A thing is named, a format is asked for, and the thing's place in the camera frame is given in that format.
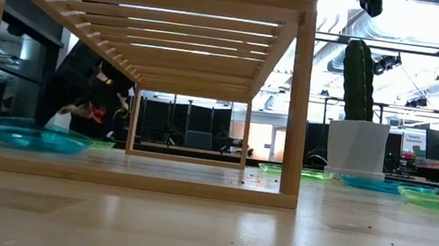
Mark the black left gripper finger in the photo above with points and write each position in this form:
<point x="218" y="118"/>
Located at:
<point x="48" y="112"/>

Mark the translucent blue plastic plate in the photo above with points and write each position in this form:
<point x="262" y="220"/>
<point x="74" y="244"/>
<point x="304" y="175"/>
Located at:
<point x="378" y="185"/>
<point x="27" y="136"/>

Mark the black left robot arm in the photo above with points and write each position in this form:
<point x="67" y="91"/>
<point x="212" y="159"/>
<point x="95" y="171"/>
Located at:
<point x="82" y="57"/>

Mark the yellow tag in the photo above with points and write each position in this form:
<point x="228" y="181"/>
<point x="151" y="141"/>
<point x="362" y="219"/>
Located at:
<point x="108" y="81"/>

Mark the dark glass cabinet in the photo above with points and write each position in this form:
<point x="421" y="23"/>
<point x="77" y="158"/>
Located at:
<point x="19" y="59"/>

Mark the black room partition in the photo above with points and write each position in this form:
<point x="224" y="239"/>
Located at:
<point x="170" y="121"/>

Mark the grey chair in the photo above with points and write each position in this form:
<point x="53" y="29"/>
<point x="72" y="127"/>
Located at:
<point x="198" y="139"/>

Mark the green cactus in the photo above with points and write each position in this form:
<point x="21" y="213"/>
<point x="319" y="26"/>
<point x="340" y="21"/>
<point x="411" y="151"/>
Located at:
<point x="358" y="81"/>

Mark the white faceted plant pot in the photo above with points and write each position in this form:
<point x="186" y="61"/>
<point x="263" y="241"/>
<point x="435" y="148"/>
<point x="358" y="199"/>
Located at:
<point x="357" y="147"/>

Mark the black ceiling spotlight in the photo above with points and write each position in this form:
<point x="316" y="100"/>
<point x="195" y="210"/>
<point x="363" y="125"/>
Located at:
<point x="385" y="64"/>

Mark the white printed sign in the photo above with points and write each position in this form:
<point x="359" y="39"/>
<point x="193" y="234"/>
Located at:
<point x="413" y="141"/>

